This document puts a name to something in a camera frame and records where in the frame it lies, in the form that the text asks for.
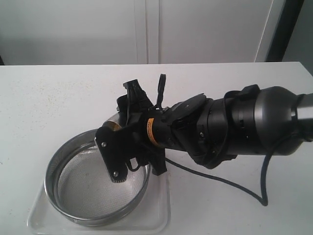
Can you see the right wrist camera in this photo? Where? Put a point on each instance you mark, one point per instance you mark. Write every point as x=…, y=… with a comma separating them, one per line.
x=140, y=101

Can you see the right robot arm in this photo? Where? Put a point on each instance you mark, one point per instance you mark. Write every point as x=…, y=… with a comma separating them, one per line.
x=251, y=121

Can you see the round steel mesh sieve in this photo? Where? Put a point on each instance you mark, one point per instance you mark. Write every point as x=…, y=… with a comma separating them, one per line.
x=79, y=187

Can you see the white cabinet doors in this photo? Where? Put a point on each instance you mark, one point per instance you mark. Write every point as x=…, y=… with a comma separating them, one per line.
x=73, y=32

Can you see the stainless steel cup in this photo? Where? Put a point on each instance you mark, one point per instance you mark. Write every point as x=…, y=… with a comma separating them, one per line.
x=114, y=122

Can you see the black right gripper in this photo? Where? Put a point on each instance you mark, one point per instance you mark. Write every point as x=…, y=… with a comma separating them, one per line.
x=145, y=138

